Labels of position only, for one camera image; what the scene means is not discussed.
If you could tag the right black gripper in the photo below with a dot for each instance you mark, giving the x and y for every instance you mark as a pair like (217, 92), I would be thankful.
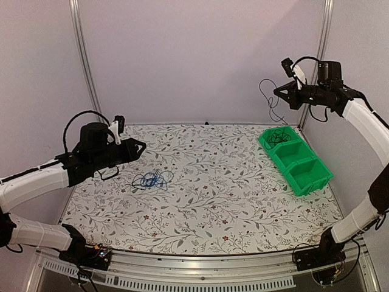
(293, 98)

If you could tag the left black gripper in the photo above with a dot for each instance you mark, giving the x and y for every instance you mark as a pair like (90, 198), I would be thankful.
(130, 149)

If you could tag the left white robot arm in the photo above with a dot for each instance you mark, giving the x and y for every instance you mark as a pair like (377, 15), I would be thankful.
(100, 146)

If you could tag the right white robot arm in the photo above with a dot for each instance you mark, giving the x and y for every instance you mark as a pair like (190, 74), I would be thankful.
(352, 106)

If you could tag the floral table mat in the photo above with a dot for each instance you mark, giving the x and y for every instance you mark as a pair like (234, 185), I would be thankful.
(198, 190)

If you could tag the green three-compartment bin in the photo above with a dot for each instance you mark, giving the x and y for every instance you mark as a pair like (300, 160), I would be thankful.
(303, 170)

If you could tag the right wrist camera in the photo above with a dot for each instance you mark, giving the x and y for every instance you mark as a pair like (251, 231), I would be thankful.
(294, 71)

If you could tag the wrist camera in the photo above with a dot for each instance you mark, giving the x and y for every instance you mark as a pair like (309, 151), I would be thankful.
(117, 128)
(294, 71)

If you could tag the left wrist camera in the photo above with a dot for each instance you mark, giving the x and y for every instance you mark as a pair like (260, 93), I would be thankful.
(117, 128)

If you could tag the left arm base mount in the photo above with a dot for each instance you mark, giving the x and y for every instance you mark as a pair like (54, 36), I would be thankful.
(96, 257)

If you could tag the left aluminium frame post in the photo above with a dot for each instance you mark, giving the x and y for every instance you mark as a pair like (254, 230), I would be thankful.
(74, 6)

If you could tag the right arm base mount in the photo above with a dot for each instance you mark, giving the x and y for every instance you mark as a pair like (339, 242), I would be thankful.
(316, 257)

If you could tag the front aluminium rail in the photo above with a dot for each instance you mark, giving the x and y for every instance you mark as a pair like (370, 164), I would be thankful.
(271, 271)

